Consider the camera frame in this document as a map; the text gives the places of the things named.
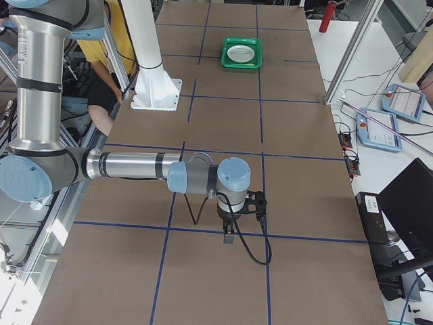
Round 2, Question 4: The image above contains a long metal ruler rod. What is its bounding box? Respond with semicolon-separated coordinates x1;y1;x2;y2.
338;97;432;157

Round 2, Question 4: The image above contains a near blue teach pendant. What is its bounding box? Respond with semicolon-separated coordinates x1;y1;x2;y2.
356;108;403;152

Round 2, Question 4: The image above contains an aluminium frame post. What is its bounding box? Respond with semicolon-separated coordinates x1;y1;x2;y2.
324;0;384;105

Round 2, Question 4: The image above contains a green plastic tray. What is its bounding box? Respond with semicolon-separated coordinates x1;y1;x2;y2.
221;37;262;70

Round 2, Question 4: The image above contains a far blue teach pendant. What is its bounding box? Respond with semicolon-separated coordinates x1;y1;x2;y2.
382;84;426;123

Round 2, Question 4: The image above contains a red cylinder bottle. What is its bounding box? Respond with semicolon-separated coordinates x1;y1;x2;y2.
319;1;337;33

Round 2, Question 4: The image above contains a brown cardboard table mat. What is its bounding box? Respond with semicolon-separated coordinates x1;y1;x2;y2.
34;2;387;324

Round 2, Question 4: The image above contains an upper orange circuit board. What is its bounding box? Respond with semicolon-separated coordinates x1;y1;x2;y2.
338;132;352;150

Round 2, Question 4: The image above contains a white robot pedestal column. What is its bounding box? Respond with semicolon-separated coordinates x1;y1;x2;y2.
121;0;182;112

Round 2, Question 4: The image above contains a wooden block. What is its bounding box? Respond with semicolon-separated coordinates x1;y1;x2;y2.
398;28;433;83

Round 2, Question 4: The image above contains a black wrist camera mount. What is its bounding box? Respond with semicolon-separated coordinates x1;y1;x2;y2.
245;190;267;217

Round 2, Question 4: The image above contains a lower orange circuit board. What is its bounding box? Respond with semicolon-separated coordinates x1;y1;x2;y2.
345;156;361;179

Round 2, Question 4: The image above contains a black monitor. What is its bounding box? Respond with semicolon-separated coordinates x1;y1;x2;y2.
378;158;432;256

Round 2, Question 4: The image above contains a blue teach pendant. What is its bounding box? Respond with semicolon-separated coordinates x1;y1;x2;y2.
356;108;403;152
382;84;426;123

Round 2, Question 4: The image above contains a blue network cable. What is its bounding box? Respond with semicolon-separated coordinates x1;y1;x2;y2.
398;270;428;325

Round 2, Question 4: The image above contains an orange circuit board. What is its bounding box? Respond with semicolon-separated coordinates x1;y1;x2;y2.
338;132;352;150
345;156;361;179

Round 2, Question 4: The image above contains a person in yellow shirt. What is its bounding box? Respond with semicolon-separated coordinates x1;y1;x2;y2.
78;1;135;136

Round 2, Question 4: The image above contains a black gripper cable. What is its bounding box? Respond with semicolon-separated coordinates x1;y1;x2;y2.
184;192;273;265

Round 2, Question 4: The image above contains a black computer box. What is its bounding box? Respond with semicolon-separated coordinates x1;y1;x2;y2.
355;192;393;246

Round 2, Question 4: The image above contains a white round plate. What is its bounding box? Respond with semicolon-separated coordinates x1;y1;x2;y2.
227;45;255;64

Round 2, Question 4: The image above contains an aluminium side frame rail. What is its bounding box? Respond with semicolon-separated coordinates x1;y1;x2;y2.
103;14;129;97

